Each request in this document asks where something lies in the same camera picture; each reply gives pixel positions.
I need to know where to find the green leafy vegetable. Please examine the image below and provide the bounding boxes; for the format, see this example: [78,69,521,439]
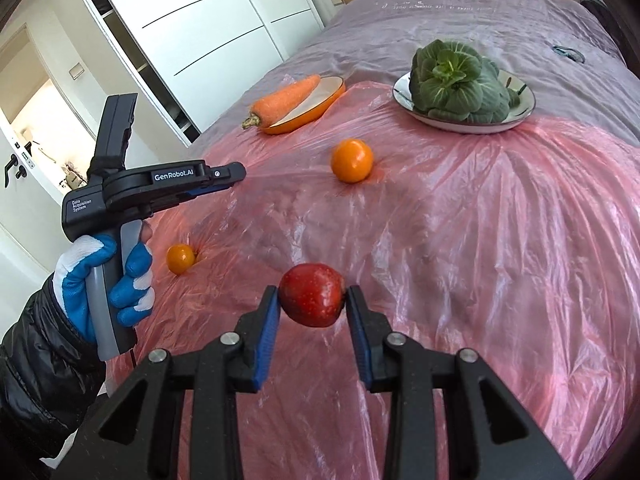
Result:
[409,39,521,125]

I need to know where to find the black jacket left forearm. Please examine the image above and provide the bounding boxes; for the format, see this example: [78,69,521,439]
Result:
[1,278,106,479]

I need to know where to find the blue white gloved left hand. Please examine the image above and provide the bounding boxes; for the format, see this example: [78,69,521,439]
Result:
[52,222,155,344]

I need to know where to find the red apple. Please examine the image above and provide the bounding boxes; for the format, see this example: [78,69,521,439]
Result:
[278,263,346,328]

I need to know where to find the white wardrobe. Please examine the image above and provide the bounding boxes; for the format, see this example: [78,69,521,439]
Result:
[85,0,323,144]

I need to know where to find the small orange fruit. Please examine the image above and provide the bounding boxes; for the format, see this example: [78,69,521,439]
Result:
[331,139,374,183]

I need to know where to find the small orange tomato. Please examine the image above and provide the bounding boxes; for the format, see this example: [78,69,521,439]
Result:
[165,244,196,275]

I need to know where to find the orange oval dish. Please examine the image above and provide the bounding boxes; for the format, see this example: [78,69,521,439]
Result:
[259,76,346,134]

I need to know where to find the white door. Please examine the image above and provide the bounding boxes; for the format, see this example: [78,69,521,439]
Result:
[0,109,101,311]

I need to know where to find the dark hair tie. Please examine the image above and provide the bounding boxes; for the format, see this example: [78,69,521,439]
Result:
[551,45,586,65]

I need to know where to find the white round plate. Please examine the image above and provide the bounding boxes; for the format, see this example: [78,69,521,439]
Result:
[391,69,537,136]

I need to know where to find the black backpack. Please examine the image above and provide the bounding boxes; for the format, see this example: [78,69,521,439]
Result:
[579,0,625,51]

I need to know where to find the pink plastic sheet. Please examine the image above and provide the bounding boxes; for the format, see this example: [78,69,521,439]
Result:
[134,82,639,478]

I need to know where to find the purple bed cover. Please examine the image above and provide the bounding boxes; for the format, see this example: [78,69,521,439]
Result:
[188,0,639,156]

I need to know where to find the carrot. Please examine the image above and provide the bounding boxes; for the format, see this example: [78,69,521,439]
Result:
[241,75,321,129]

